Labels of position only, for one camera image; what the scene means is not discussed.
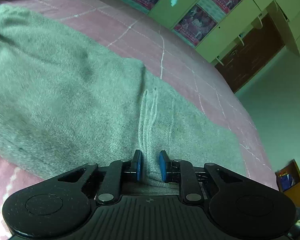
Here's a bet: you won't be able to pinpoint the grey knit pants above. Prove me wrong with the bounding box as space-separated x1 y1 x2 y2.
0 5 245 192

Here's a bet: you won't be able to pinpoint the orange wooden box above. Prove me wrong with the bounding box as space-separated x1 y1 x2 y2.
275 159 300 207

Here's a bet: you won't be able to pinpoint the pink checked bed sheet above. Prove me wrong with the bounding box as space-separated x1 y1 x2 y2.
0 0 276 239

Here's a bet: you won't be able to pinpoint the lower right red poster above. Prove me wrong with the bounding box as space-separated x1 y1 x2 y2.
173 5 217 47

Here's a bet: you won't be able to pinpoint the dark brown wooden door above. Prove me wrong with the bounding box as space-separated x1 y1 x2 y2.
216 15 284 93

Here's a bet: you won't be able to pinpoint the cream glossy wardrobe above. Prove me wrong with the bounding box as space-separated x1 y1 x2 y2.
122 0 300 62

